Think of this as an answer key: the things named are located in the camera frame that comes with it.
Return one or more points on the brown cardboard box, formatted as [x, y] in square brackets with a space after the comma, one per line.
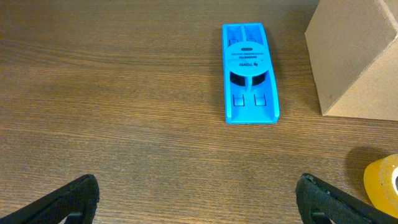
[352, 46]

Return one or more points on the yellow adhesive tape roll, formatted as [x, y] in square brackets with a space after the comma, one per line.
[380, 182]

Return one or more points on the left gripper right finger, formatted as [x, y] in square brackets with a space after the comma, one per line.
[320, 202]

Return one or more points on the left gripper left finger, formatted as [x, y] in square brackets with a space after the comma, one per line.
[75, 202]

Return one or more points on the blue whiteboard eraser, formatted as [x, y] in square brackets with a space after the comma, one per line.
[250, 90]

